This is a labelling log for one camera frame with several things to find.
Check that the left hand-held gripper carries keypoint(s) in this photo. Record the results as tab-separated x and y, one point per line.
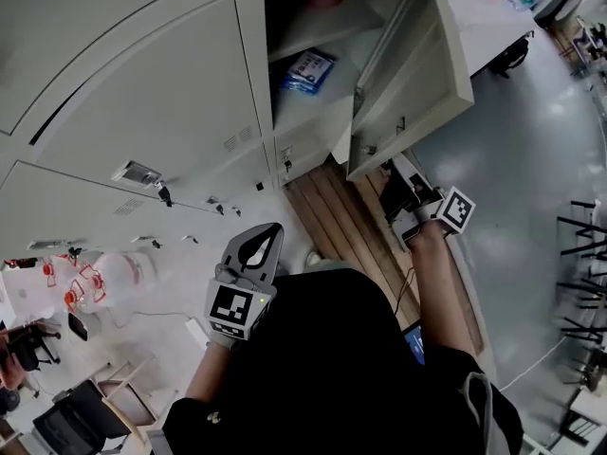
232	306

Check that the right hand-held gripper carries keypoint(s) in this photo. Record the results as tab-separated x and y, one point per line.
455	209

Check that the grey locker door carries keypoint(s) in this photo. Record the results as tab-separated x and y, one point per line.
412	88

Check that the white metal locker cabinet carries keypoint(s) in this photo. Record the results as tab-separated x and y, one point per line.
142	88

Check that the person's right forearm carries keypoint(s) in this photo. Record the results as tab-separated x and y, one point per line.
436	282

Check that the person's left forearm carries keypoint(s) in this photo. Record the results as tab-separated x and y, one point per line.
211	372

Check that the person's left hand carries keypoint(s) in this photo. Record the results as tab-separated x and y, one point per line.
223	339

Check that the person's white shoe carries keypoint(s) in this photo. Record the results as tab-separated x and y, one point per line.
313	258

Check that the wooden platform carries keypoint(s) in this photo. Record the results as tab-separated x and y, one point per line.
351	225

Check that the person's black top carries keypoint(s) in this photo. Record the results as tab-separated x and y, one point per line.
332	372

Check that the blue screen phone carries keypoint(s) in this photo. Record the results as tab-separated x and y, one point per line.
415	344

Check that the blue packets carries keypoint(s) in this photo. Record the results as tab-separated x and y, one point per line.
308	71

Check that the black backpack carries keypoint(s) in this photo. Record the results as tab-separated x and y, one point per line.
512	55

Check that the black metal rack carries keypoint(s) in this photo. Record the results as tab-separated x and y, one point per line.
583	263

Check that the white table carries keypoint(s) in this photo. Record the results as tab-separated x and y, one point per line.
488	26

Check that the wooden stool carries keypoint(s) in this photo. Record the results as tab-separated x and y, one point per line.
128	394

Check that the black chair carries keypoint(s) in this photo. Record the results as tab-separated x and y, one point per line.
71	420

